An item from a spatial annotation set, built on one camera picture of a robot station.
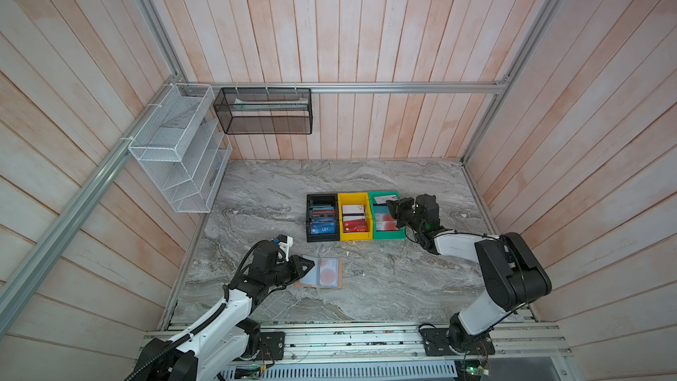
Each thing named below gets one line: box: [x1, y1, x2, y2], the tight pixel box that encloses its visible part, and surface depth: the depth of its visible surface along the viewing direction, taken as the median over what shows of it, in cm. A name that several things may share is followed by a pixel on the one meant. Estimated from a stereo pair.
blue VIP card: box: [310, 222, 336, 235], surface depth 97 cm
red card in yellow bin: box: [342, 218, 370, 233], surface depth 99 cm
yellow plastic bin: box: [337, 192, 373, 241], surface depth 100 cm
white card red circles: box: [319, 257, 339, 288], surface depth 88 cm
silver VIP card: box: [373, 194, 399, 205], surface depth 97 cm
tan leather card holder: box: [294, 254, 345, 290], surface depth 87 cm
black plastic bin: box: [305, 193, 341, 243], surface depth 100 cm
